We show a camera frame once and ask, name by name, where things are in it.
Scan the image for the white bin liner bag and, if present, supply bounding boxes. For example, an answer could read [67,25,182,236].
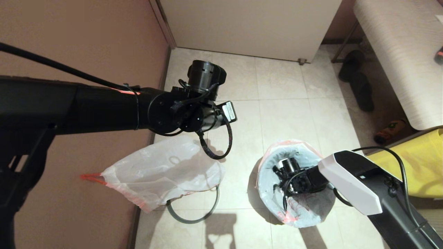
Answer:
[256,139,337,229]

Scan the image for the used white drawstring trash bag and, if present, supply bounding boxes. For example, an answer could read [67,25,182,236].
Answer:
[81,136,226,213]

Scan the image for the dark bin retaining ring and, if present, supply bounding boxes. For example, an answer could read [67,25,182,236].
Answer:
[166,187,220,224]

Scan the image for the yellow fabric bag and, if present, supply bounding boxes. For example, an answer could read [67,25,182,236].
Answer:
[366,129,443,200]

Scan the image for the white door panel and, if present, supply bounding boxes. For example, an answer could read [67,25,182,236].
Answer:
[157,0,343,64]

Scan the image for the orange drink bottle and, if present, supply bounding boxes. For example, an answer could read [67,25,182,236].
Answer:
[373,120,406,145]

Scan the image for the black slipper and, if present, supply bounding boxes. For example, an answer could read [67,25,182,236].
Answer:
[337,51,364,83]
[348,74,374,113]

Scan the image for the metal bench leg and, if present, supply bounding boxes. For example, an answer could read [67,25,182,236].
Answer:
[331,22,362,65]

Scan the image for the white pleated round stool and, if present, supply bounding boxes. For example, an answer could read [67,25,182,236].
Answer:
[417,209,443,240]

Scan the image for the wood-grain bench top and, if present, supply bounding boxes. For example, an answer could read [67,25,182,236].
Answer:
[352,0,443,131]

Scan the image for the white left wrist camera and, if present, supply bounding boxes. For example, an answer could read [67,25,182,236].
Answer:
[221,101,238,123]

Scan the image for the black left gripper cable loop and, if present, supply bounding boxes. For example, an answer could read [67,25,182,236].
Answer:
[199,122,233,160]

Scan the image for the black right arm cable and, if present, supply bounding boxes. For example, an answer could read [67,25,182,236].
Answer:
[281,146,443,249]

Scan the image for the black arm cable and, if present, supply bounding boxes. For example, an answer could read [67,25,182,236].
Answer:
[0,42,142,92]
[281,146,443,249]

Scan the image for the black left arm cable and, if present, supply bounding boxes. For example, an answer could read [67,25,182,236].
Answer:
[0,42,142,92]

